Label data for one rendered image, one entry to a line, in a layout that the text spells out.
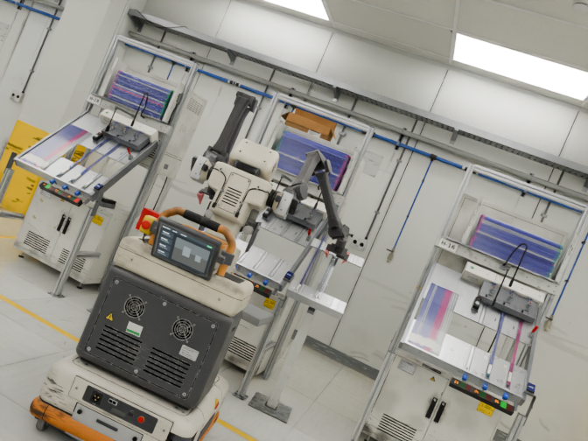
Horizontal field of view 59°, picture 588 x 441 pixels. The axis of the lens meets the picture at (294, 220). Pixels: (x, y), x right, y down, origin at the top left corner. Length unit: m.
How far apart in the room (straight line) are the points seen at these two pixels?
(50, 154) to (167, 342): 2.32
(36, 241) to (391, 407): 2.84
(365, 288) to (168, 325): 3.14
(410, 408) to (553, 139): 2.86
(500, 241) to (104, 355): 2.40
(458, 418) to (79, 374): 2.20
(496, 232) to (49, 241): 3.18
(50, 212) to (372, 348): 3.02
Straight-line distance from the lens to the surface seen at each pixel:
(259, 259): 3.26
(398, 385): 3.41
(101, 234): 4.04
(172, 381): 2.15
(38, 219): 4.38
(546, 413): 5.22
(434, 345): 3.09
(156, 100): 4.16
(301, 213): 3.51
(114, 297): 2.17
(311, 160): 2.75
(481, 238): 3.48
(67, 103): 5.90
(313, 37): 5.58
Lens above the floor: 1.17
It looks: 1 degrees down
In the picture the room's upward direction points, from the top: 23 degrees clockwise
